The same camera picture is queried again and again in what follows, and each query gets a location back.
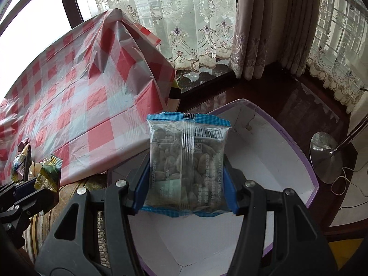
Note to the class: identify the white lace curtain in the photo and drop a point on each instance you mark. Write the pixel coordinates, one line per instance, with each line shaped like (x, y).
(172, 20)
(339, 63)

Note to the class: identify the dark window frame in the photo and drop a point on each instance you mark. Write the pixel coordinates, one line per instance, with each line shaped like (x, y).
(69, 0)

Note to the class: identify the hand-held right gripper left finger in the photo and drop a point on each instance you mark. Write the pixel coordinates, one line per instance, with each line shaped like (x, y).
(143, 185)

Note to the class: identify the red white checked tablecloth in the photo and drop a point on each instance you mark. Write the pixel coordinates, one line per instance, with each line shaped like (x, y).
(86, 92)

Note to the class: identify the beige drape curtain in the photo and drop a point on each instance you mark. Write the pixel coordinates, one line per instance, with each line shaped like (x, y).
(273, 20)

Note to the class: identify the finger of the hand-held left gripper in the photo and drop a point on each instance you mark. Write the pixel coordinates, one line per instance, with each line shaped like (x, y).
(28, 164)
(34, 199)

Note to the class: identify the white box with purple rim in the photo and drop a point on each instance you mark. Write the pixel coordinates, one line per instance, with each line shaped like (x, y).
(258, 164)

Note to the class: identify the clear blue-edged nut packet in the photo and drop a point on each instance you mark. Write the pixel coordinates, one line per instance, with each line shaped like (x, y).
(187, 164)

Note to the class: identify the floor lamp base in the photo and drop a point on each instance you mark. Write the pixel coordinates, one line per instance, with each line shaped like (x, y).
(323, 155)

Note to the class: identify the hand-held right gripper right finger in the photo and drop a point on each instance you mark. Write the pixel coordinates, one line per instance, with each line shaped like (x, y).
(230, 185)

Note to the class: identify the white orange snack packet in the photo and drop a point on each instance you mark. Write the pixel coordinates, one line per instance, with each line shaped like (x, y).
(17, 164)

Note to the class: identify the green snack packet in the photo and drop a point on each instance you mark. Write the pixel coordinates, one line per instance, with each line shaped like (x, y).
(47, 175)

